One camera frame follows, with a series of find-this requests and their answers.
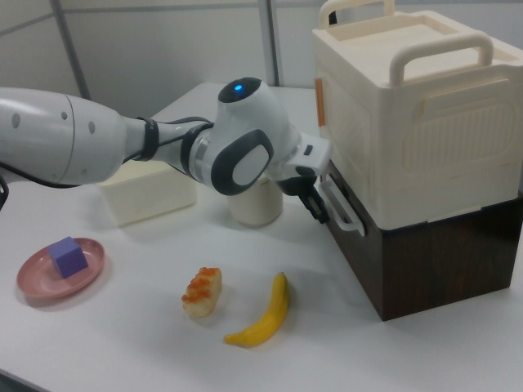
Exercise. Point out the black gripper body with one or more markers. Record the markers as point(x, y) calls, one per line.
point(296, 181)

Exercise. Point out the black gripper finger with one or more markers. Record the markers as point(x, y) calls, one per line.
point(314, 206)

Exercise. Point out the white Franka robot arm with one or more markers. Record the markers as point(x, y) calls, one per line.
point(49, 134)

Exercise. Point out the dark wood drawer cabinet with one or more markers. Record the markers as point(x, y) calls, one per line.
point(441, 261)

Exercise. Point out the small cream lidded trash can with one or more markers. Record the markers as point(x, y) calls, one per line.
point(255, 206)

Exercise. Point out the yellow toy banana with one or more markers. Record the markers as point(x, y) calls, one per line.
point(267, 316)

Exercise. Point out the toy salmon roe sushi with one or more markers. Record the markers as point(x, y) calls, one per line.
point(202, 292)

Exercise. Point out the cream open plastic container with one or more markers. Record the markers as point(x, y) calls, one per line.
point(147, 192)

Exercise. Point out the purple cube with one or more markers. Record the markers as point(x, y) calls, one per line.
point(67, 257)

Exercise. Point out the pink plate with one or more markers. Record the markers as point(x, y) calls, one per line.
point(41, 277)

